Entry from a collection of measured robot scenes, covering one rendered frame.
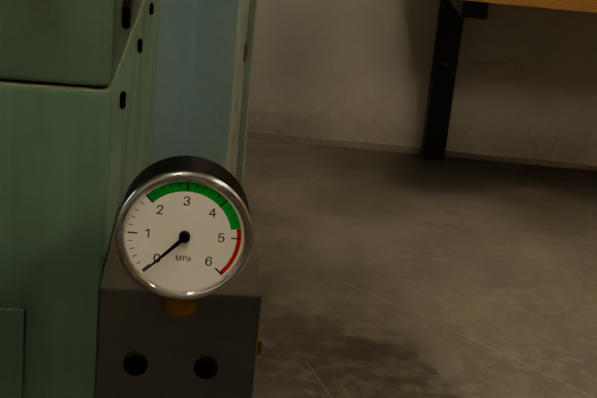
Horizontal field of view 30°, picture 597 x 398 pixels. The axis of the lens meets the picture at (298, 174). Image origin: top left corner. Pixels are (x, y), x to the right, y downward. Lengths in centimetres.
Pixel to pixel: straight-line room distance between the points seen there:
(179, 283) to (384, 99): 256
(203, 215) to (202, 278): 3
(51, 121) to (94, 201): 5
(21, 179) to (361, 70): 250
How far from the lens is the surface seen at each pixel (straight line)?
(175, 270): 52
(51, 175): 57
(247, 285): 56
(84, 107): 56
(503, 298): 222
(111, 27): 55
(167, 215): 51
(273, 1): 301
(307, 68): 304
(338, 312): 205
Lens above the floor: 84
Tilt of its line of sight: 18 degrees down
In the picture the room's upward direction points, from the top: 6 degrees clockwise
